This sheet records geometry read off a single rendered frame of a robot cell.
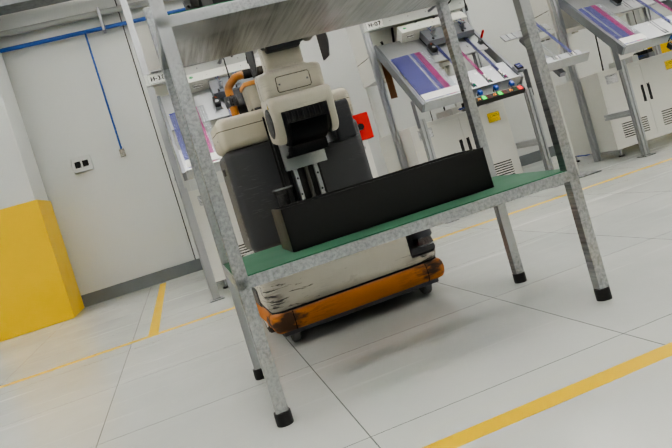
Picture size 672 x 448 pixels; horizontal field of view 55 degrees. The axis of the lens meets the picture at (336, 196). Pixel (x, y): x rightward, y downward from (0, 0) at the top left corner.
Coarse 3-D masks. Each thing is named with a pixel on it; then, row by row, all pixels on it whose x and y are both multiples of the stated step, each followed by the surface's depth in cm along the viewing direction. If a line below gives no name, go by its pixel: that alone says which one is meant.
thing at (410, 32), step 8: (456, 16) 442; (464, 16) 442; (416, 24) 437; (424, 24) 437; (432, 24) 436; (440, 24) 438; (400, 32) 433; (408, 32) 432; (416, 32) 434; (400, 40) 437; (408, 40) 436
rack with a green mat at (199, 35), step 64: (256, 0) 146; (320, 0) 157; (384, 0) 177; (192, 64) 185; (192, 128) 142; (512, 192) 161; (576, 192) 165; (256, 256) 178; (320, 256) 149; (512, 256) 206; (256, 320) 145
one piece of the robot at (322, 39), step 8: (296, 40) 220; (304, 40) 225; (320, 40) 220; (272, 48) 217; (280, 48) 219; (288, 48) 222; (320, 48) 223; (328, 48) 216; (248, 56) 214; (328, 56) 219; (256, 72) 211
